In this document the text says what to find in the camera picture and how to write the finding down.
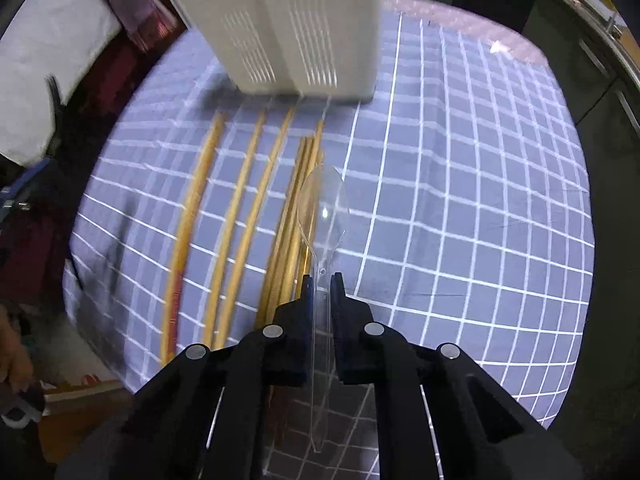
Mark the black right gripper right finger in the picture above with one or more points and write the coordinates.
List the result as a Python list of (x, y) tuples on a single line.
[(403, 378)]

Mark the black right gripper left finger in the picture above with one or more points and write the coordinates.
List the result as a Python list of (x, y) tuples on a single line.
[(277, 355)]

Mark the brown wooden chopstick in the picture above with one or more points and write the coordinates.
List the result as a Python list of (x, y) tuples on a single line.
[(295, 250), (306, 222), (279, 249)]

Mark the light wooden chopstick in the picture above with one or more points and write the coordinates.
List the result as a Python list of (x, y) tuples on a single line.
[(227, 233), (226, 311)]

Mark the clear plastic spoon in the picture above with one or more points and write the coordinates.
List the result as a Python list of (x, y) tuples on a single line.
[(331, 213)]

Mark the red-tipped wooden chopstick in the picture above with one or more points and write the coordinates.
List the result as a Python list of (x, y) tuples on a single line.
[(180, 252)]

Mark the person's left hand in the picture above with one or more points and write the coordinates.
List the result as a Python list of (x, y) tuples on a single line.
[(15, 364)]

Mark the blue checkered tablecloth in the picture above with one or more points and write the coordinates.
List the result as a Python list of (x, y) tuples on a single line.
[(469, 232)]

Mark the white slotted utensil holder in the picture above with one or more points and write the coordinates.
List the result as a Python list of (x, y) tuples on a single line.
[(316, 48)]

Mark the pink patterned cloth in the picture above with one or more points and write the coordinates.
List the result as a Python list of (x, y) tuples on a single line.
[(473, 25)]

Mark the purple plaid apron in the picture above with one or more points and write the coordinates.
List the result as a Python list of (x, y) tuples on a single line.
[(146, 21)]

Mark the white hanging sheet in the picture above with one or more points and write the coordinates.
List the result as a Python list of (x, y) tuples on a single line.
[(58, 38)]

